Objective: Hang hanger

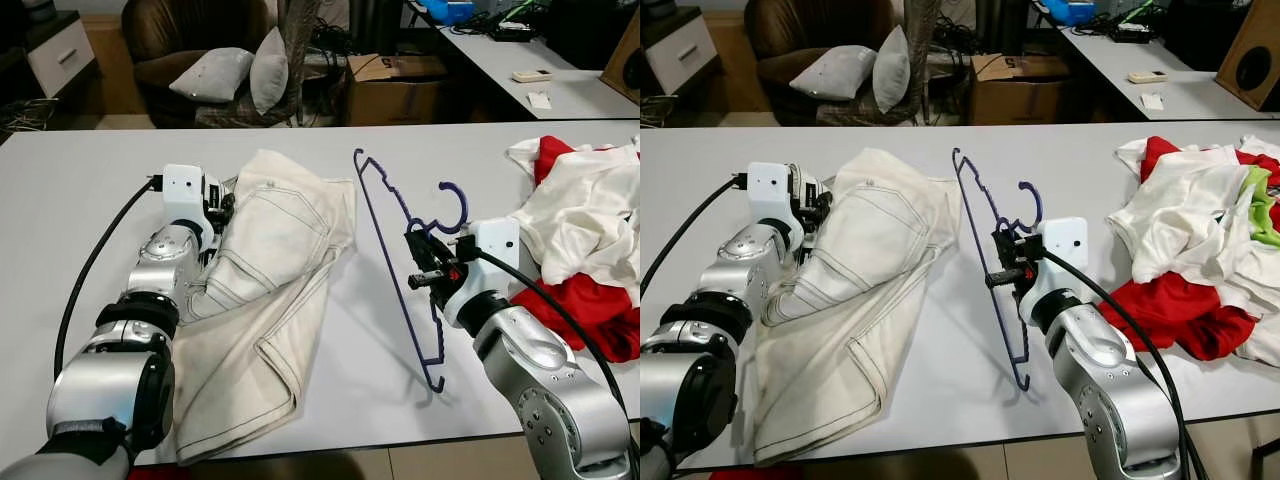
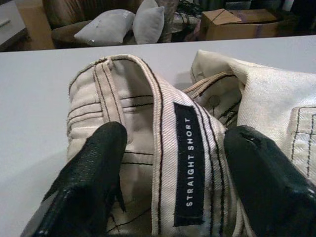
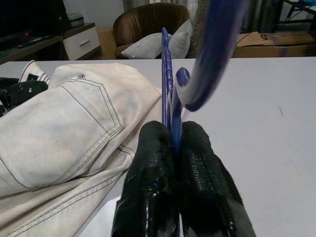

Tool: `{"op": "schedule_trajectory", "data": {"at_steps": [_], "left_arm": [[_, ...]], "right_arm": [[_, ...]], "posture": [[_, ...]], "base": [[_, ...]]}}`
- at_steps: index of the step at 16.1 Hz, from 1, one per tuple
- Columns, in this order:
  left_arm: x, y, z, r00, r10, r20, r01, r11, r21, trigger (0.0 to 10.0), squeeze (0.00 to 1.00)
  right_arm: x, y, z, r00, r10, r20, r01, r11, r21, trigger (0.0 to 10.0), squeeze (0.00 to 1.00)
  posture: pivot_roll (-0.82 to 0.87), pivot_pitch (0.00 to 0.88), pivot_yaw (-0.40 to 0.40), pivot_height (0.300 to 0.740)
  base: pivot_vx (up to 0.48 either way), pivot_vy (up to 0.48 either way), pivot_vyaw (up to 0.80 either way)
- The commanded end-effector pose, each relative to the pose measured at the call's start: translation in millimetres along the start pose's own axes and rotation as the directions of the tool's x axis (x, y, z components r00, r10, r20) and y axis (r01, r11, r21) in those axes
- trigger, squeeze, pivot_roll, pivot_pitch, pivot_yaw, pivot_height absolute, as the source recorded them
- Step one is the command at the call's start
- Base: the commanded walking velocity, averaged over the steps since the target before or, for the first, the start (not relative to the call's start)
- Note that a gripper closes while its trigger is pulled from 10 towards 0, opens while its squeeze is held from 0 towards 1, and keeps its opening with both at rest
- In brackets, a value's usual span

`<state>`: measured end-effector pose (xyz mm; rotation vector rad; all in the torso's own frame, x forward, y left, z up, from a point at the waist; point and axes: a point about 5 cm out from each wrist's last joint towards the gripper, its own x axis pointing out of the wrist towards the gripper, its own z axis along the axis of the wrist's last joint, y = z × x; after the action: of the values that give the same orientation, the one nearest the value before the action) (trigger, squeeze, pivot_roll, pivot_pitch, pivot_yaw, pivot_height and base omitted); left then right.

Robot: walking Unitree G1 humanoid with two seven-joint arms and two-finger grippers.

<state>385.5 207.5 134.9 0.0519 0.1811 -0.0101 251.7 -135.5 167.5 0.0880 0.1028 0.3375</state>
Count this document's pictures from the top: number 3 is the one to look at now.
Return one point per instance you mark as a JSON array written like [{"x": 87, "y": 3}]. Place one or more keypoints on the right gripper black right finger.
[{"x": 205, "y": 187}]

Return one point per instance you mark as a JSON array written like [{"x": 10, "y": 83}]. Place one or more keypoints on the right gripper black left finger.
[{"x": 148, "y": 177}]

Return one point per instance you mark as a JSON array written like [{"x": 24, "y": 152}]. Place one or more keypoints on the white jeans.
[{"x": 61, "y": 135}]

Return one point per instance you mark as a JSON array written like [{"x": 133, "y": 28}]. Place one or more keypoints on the purple plastic hanger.
[{"x": 212, "y": 49}]

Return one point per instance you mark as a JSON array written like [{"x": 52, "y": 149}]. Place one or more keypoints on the white table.
[{"x": 259, "y": 123}]

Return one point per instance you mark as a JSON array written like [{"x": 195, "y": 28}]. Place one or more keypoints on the grey pillow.
[
  {"x": 143, "y": 47},
  {"x": 182, "y": 42}
]

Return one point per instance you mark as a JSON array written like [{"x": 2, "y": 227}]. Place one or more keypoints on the white drawer TV stand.
[{"x": 81, "y": 44}]

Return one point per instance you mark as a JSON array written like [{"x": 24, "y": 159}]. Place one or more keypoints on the black patterned garment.
[{"x": 22, "y": 91}]

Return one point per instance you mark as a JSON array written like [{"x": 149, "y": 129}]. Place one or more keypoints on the flat cardboard box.
[{"x": 271, "y": 44}]

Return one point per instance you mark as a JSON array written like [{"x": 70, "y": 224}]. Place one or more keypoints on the brown armchair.
[{"x": 148, "y": 19}]

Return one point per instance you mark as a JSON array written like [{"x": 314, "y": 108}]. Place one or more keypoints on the white striped cloth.
[{"x": 32, "y": 70}]

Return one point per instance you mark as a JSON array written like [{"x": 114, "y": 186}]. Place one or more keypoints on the black remote control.
[{"x": 34, "y": 41}]

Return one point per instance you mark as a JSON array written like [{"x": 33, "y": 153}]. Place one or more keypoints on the grey curtain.
[{"x": 264, "y": 14}]

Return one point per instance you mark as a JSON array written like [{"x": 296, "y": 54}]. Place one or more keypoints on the black television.
[{"x": 29, "y": 14}]

